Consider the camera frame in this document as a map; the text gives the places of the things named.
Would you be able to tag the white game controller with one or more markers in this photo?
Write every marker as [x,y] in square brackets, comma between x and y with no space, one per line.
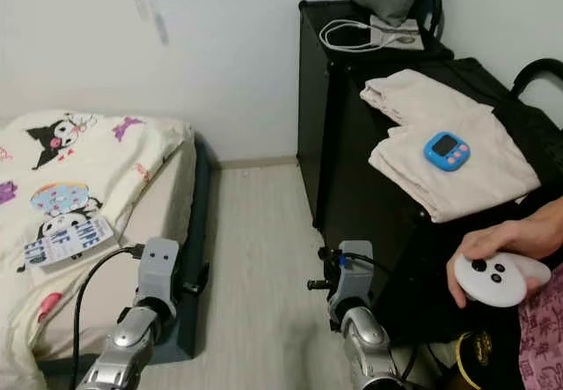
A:
[497,283]

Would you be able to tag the bare person forearm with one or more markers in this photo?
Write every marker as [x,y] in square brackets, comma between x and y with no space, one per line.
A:
[548,223]

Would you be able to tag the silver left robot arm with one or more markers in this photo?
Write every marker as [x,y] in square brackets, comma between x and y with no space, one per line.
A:
[132,346]

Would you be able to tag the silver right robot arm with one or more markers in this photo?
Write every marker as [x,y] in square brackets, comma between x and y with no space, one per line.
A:
[369,350]

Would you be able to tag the bare person hand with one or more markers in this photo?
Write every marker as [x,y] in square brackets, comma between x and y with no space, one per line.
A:
[497,239]

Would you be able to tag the beige sheeted mattress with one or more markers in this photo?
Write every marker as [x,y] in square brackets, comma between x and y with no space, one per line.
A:
[149,258]

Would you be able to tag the blue white patterned packet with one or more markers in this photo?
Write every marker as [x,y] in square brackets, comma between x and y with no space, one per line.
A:
[70,242]

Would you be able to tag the black bedside furniture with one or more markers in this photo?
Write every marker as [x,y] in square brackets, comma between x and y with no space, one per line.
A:
[317,117]

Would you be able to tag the beige folded cloth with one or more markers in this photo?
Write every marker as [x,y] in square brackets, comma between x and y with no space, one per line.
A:
[475,187]

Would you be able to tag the blue digital timer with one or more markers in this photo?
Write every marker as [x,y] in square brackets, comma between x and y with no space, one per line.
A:
[447,150]

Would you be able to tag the pink patterned shirt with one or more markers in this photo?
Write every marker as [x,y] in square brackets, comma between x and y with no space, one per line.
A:
[544,337]

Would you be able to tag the grey flat pad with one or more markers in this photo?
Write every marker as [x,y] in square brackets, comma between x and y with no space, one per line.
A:
[400,33]

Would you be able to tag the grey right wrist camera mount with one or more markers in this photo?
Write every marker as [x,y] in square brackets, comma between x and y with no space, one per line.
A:
[354,277]

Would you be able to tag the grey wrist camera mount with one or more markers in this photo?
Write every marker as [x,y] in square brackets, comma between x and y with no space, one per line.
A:
[354,277]
[160,267]

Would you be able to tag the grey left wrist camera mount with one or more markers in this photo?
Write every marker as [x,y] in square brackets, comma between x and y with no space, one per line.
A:
[160,267]

